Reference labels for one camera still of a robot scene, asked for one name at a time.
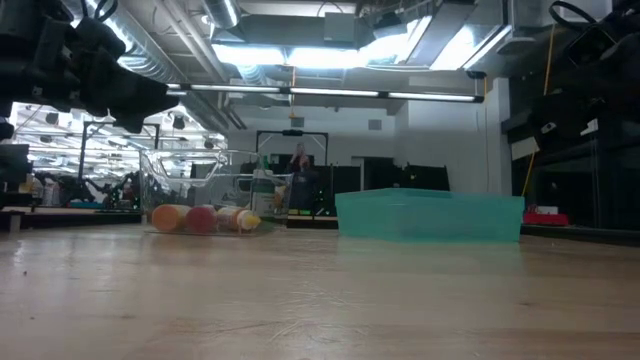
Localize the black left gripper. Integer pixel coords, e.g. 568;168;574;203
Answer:
34;13;180;135

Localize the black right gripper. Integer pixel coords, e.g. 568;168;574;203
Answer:
529;89;609;144

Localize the clear plastic container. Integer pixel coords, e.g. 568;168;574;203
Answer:
139;148;294;237

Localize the red box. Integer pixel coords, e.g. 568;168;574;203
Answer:
522;212;570;227

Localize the background workbench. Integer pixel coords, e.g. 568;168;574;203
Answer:
0;204;144;232

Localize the black background monitor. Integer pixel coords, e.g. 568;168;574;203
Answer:
0;143;32;194

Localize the person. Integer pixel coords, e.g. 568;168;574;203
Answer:
287;142;319;211

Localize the green cloth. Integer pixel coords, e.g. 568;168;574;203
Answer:
334;187;526;245

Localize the black cabinet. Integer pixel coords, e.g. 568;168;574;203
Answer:
363;156;451;192

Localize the long ceiling light bar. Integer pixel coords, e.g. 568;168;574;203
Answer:
164;82;485;105

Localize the grey ceiling box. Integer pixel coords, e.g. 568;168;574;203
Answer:
323;12;358;44

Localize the silver ventilation duct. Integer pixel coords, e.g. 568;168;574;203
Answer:
74;0;241;131

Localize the yellow hanging cable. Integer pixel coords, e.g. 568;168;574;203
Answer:
521;22;557;197

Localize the black gantry frame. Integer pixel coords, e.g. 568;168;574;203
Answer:
77;120;162;184
254;129;330;169

